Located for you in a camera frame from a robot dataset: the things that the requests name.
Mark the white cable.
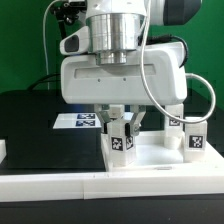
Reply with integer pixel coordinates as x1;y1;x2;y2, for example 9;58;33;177
42;0;63;90

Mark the white marker sheet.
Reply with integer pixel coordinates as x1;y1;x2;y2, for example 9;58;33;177
53;113;101;129

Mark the white square tabletop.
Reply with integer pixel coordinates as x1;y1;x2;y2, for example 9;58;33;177
101;131;216;172

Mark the black cable bundle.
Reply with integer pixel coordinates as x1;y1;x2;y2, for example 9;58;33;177
27;73;63;92

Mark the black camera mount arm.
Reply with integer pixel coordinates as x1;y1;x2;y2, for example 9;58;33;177
50;0;87;39

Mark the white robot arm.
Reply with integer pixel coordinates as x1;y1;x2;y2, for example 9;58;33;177
60;0;202;136

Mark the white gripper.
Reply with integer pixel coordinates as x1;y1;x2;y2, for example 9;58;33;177
61;43;187;137

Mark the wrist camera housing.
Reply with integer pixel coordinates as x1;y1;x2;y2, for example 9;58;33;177
60;26;90;56

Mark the white U-shaped obstacle fence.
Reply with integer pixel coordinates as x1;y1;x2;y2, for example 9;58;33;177
0;149;224;202

